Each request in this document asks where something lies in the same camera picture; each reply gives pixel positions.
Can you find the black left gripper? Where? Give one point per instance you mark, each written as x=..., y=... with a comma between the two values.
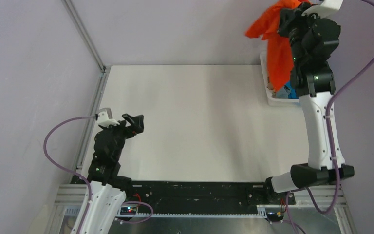
x=137, y=125

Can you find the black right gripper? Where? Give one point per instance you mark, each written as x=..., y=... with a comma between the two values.
x=290, y=16

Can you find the orange t shirt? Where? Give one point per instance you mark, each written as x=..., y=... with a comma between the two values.
x=279, y=56

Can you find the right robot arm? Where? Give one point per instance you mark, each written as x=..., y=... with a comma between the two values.
x=313, y=36

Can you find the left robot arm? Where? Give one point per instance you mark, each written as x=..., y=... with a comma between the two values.
x=106, y=190

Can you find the white plastic laundry basket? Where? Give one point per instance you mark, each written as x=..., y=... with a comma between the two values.
x=272, y=101

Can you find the beige t shirt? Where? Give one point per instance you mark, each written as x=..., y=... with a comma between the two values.
x=271, y=89

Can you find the blue t shirt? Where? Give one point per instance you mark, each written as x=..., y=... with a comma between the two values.
x=291, y=91

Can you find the left controller board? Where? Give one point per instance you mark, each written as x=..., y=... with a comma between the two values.
x=128, y=210

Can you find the controller board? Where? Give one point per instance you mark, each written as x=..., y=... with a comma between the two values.
x=275, y=217
x=128, y=210

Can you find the right controller board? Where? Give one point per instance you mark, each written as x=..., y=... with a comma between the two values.
x=275, y=217

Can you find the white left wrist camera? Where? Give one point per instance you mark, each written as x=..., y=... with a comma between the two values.
x=104, y=118

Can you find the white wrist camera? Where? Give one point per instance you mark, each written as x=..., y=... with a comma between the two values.
x=325, y=8
x=104, y=118

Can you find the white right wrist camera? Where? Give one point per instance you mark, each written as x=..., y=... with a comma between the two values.
x=325, y=8

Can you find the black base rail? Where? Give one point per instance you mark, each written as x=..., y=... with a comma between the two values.
x=201, y=198

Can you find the aluminium base frame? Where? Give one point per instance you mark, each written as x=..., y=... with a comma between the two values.
x=319, y=196

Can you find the left aluminium frame post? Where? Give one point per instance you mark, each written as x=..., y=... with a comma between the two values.
x=82, y=31

